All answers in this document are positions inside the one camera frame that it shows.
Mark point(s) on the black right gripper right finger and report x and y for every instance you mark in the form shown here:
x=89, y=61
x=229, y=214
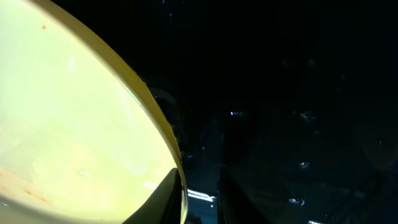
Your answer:
x=234, y=206

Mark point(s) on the yellow plate with sauce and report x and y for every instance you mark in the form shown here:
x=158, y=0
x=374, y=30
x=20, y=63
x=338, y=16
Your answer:
x=82, y=138

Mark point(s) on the round black serving tray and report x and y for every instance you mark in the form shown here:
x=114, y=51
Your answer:
x=296, y=99

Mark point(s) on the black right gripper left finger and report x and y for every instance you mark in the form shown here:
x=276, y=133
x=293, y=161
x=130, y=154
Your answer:
x=164, y=204

